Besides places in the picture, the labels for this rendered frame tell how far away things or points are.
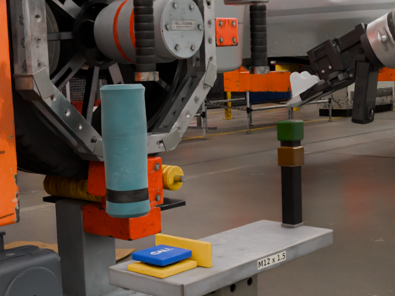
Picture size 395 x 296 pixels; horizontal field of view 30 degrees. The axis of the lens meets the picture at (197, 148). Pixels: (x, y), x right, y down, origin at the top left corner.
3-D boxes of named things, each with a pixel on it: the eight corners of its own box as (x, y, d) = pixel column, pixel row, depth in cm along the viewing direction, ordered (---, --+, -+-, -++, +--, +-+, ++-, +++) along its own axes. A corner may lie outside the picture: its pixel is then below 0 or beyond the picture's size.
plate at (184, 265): (161, 259, 124) (161, 254, 124) (197, 266, 119) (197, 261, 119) (127, 270, 119) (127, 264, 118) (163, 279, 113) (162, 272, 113)
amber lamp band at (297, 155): (288, 164, 147) (288, 144, 147) (305, 165, 145) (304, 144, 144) (276, 166, 144) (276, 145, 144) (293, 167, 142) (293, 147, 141)
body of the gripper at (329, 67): (321, 53, 141) (375, 22, 134) (340, 94, 140) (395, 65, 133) (302, 53, 135) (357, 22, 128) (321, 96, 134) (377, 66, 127)
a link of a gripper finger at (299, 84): (277, 83, 143) (315, 61, 138) (290, 111, 142) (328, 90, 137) (269, 84, 141) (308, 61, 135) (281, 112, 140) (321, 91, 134)
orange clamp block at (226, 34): (193, 47, 184) (216, 47, 191) (217, 46, 179) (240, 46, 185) (191, 19, 183) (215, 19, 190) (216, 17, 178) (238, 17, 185)
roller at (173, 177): (109, 179, 192) (107, 157, 192) (193, 189, 173) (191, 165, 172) (91, 182, 188) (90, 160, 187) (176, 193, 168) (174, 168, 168)
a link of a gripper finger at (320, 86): (306, 91, 140) (344, 71, 135) (310, 100, 140) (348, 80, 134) (294, 93, 136) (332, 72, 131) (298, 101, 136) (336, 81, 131)
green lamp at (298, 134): (287, 138, 147) (287, 118, 146) (304, 140, 144) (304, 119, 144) (275, 141, 144) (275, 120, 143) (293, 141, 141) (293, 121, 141)
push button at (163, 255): (161, 256, 124) (161, 243, 123) (193, 262, 119) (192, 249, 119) (131, 266, 118) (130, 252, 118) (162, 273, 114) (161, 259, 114)
